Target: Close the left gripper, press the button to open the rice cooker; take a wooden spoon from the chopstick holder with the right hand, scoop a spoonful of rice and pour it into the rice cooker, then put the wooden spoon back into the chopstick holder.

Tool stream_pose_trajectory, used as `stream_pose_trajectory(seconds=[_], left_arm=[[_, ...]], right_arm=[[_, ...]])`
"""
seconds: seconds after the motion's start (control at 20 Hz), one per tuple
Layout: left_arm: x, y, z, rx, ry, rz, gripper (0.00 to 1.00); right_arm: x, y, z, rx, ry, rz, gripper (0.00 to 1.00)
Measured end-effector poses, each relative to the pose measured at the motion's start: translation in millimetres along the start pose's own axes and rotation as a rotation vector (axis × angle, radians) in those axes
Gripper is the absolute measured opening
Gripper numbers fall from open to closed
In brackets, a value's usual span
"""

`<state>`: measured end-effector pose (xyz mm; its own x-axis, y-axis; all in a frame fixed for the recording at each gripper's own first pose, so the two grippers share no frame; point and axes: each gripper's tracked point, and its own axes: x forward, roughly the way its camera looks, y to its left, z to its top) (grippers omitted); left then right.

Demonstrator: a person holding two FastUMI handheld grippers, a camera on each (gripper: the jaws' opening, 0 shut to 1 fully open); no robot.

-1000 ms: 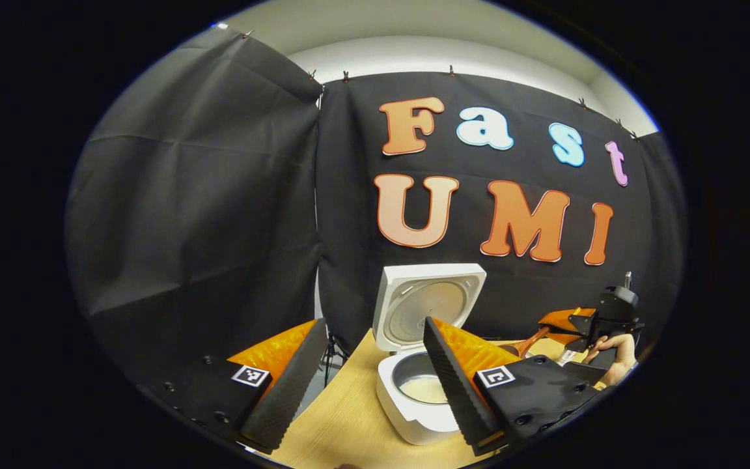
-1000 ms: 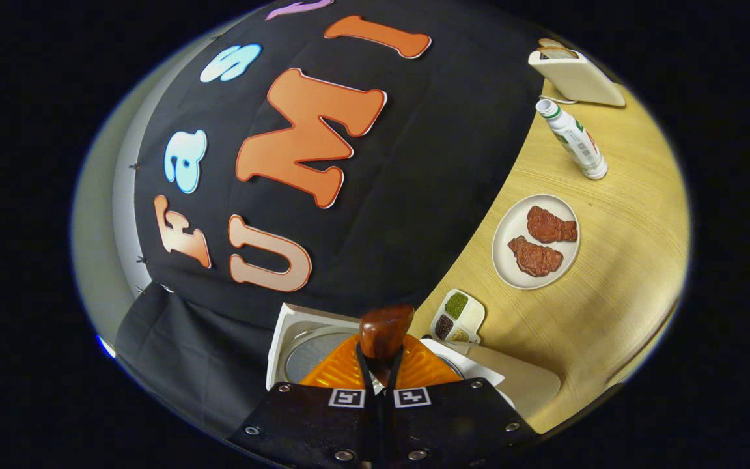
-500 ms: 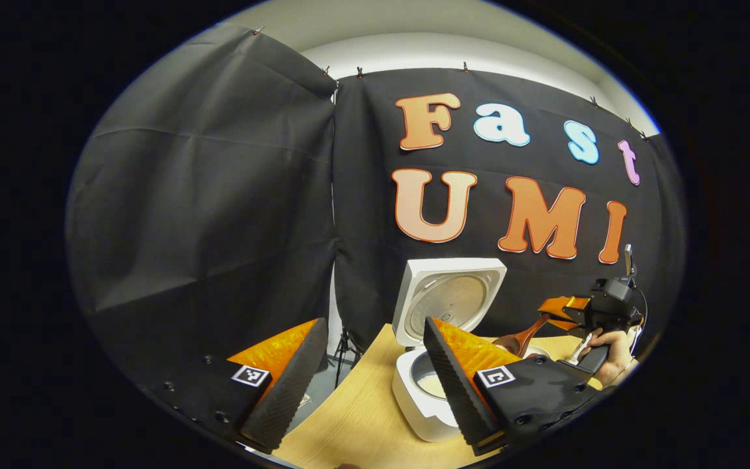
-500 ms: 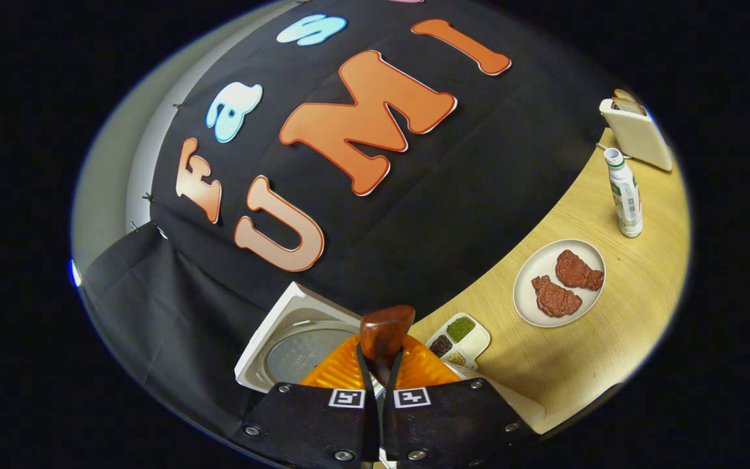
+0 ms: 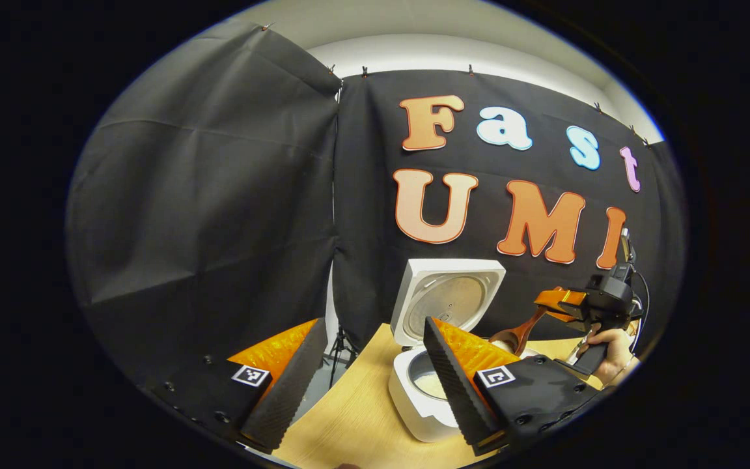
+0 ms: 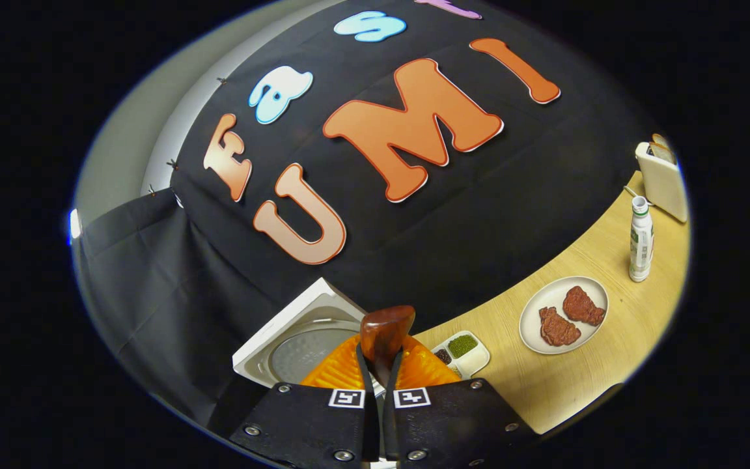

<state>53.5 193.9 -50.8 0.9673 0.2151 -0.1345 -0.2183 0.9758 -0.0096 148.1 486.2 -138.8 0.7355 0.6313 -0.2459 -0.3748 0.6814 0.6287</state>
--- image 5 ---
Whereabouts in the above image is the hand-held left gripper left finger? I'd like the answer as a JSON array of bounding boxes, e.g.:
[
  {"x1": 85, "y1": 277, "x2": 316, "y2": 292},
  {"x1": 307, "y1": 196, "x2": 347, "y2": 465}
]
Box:
[{"x1": 150, "y1": 318, "x2": 329, "y2": 455}]

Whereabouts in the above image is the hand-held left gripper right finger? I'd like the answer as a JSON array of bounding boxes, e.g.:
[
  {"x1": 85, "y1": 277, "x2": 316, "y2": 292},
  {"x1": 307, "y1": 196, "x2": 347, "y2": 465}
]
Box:
[{"x1": 423, "y1": 317, "x2": 604, "y2": 458}]

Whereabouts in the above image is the heap of white rice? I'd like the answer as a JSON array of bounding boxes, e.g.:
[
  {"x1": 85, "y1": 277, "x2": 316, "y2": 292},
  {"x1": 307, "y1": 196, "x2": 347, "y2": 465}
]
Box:
[{"x1": 414, "y1": 371, "x2": 447, "y2": 400}]

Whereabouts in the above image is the dark wooden spoon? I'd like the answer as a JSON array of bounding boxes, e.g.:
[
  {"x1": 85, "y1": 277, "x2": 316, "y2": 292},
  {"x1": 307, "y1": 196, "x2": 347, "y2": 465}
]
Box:
[{"x1": 489, "y1": 306, "x2": 548, "y2": 356}]

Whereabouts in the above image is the white rice cooker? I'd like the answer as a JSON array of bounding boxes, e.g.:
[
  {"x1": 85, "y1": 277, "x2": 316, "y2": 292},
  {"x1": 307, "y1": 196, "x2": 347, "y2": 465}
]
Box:
[{"x1": 388, "y1": 259, "x2": 542, "y2": 444}]

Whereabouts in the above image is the black tripod stand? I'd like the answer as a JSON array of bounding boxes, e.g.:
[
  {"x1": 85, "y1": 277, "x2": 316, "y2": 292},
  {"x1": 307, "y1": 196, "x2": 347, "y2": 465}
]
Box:
[{"x1": 328, "y1": 326, "x2": 361, "y2": 390}]

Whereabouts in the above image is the black backdrop cloth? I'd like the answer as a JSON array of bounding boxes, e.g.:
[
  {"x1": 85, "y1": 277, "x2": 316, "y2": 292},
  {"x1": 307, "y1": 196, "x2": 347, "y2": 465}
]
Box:
[{"x1": 66, "y1": 23, "x2": 685, "y2": 385}]

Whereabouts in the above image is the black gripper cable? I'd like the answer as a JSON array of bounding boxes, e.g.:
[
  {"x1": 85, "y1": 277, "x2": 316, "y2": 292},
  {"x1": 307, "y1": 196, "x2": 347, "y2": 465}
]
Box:
[{"x1": 632, "y1": 269, "x2": 651, "y2": 339}]

